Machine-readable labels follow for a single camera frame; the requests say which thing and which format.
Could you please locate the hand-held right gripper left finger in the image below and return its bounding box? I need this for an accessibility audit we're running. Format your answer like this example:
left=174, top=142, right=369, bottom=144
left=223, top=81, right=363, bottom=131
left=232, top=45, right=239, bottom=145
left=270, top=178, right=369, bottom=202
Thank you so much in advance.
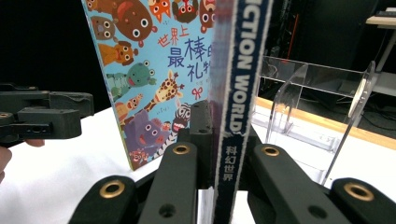
left=177, top=99, right=215, bottom=189

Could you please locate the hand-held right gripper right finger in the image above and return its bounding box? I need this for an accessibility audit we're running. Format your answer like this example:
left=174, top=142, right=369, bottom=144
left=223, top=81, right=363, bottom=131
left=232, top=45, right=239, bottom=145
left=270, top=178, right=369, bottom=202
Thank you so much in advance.
left=237, top=125, right=263, bottom=189

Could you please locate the clear acrylic book rack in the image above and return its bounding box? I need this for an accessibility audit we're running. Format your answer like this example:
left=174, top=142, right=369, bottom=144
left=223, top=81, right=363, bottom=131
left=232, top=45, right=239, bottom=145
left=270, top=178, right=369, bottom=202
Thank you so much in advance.
left=251, top=55, right=380, bottom=189

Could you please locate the purple magazine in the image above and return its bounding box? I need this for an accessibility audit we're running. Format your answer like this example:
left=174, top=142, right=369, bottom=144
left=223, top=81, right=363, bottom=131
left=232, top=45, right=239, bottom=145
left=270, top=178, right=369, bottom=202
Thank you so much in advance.
left=197, top=0, right=276, bottom=224

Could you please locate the light blue green picture book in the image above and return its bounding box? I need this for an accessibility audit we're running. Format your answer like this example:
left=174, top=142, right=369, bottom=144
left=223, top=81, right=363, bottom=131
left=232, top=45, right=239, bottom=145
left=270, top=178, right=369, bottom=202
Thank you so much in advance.
left=80, top=0, right=219, bottom=172

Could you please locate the white table board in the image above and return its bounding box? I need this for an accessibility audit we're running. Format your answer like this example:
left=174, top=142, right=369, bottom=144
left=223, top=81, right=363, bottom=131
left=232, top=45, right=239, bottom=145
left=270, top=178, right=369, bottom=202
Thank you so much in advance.
left=0, top=102, right=396, bottom=224

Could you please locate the white metal stand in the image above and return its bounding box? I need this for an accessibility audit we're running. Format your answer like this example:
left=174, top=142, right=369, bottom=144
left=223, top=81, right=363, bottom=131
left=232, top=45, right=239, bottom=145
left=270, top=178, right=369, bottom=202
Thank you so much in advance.
left=365, top=7, right=396, bottom=97

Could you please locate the thin red cable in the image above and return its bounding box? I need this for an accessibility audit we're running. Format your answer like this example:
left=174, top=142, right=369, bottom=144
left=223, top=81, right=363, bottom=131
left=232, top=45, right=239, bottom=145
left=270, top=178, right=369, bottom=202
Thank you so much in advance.
left=287, top=12, right=301, bottom=61

